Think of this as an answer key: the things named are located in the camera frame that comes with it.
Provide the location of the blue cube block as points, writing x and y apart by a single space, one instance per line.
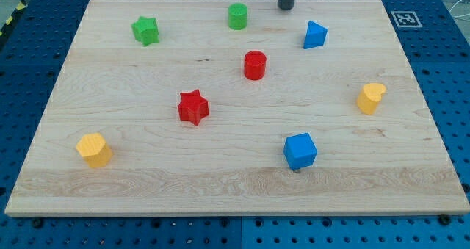
300 151

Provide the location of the yellow black hazard tape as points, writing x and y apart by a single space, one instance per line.
13 18

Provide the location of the red cylinder block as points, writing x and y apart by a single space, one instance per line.
255 65

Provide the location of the green cylinder block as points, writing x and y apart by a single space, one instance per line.
237 16

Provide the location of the red star block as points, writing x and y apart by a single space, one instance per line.
193 107

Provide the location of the yellow hexagon block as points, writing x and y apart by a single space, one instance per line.
94 150

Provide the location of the yellow heart block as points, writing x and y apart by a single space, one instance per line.
370 96

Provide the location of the green star block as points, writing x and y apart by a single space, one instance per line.
145 30

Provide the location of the white fiducial marker tag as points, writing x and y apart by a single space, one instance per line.
406 19

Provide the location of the light wooden board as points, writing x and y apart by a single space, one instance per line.
390 163

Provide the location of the blue triangle block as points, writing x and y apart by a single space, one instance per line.
315 35

